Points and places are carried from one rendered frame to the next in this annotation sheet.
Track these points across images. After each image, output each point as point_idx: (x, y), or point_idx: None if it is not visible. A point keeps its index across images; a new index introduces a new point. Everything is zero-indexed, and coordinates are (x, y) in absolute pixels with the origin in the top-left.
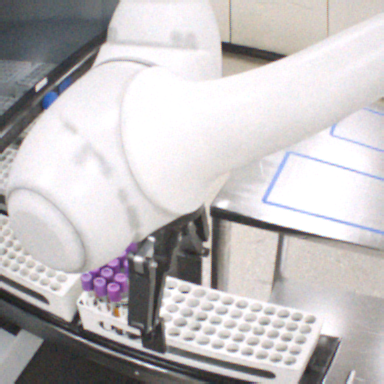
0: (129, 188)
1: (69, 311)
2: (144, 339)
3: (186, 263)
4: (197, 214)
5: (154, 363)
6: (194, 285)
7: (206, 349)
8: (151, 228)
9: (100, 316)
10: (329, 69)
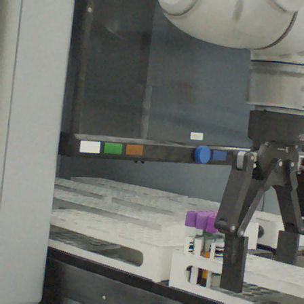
0: None
1: (161, 270)
2: (224, 272)
3: (285, 238)
4: (296, 138)
5: None
6: (288, 264)
7: (279, 279)
8: (250, 2)
9: (191, 258)
10: None
